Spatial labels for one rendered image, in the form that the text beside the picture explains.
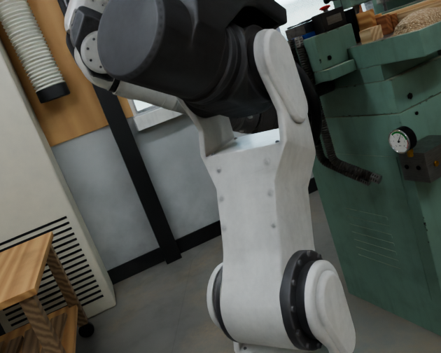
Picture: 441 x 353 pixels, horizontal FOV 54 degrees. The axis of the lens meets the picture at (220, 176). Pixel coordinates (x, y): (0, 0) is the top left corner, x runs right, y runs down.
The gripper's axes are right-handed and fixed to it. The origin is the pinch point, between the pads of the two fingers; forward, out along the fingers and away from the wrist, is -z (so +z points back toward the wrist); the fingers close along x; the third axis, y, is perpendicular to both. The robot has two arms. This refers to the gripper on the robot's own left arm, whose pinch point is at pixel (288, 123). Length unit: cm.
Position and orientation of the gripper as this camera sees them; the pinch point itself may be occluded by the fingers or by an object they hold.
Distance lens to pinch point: 110.2
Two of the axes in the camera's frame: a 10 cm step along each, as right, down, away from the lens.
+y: -4.0, -2.7, 8.8
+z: -8.9, -1.1, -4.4
